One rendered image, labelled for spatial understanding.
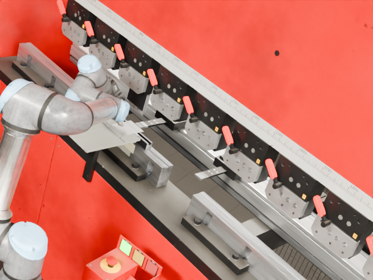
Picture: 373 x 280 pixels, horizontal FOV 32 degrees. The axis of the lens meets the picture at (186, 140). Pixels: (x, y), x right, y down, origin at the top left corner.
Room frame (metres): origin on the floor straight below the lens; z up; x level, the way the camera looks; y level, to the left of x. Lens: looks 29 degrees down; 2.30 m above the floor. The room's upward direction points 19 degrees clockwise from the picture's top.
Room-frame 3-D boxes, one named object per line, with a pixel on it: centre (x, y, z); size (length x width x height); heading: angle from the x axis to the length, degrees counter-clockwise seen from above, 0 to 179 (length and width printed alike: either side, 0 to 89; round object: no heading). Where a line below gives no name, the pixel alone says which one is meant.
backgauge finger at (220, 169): (2.20, -0.16, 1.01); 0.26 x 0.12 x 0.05; 143
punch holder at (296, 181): (1.83, -0.38, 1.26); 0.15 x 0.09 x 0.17; 53
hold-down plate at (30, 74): (2.63, 0.74, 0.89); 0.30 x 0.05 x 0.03; 53
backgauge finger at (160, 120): (2.43, 0.13, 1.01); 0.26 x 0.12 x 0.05; 143
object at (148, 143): (2.29, 0.21, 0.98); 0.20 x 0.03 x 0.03; 53
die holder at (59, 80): (2.64, 0.67, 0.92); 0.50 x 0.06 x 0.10; 53
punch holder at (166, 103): (2.20, 0.10, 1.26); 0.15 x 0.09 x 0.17; 53
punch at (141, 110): (2.31, 0.23, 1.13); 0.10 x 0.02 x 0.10; 53
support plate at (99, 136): (2.19, 0.32, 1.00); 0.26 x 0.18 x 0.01; 143
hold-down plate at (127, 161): (2.24, 0.24, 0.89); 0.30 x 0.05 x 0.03; 53
